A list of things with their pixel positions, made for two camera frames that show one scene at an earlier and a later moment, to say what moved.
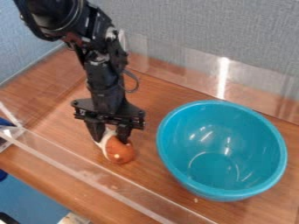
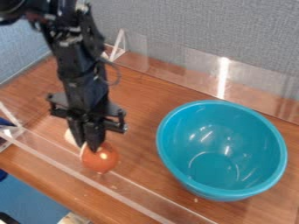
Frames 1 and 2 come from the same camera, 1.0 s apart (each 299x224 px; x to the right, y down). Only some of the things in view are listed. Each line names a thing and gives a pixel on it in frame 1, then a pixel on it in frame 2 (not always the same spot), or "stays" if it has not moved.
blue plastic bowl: [225, 148] stays
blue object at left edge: [6, 122] stays
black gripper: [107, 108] → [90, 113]
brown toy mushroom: [119, 151] → [100, 161]
